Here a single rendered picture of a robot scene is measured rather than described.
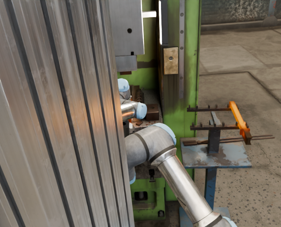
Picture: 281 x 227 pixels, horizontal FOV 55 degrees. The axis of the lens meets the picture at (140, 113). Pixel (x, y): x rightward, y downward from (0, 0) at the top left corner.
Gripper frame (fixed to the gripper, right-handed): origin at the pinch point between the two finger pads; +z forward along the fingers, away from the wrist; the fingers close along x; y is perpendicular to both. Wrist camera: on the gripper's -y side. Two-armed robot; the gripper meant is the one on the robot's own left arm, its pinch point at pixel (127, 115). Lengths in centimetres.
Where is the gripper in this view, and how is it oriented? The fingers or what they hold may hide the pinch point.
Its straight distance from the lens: 168.4
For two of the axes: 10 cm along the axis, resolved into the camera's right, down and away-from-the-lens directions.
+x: 10.0, -0.7, -0.3
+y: 0.4, 8.5, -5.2
